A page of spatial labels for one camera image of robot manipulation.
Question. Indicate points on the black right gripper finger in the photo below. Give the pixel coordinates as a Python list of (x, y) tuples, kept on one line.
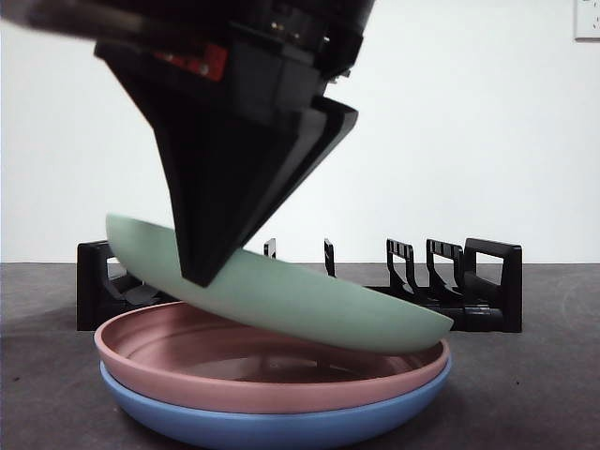
[(206, 187), (323, 126)]

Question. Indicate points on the pink plate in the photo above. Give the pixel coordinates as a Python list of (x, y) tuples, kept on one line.
[(234, 391)]

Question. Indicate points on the green plate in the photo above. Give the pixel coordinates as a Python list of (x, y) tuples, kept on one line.
[(304, 300)]

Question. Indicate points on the blue plate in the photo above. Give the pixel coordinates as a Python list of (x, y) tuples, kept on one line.
[(234, 427)]

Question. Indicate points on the black plastic dish rack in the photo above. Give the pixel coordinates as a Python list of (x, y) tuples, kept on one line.
[(511, 281)]

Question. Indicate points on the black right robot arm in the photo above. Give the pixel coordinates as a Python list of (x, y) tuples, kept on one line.
[(323, 11)]

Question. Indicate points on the white wall socket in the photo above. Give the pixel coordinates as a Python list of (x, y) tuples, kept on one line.
[(588, 21)]

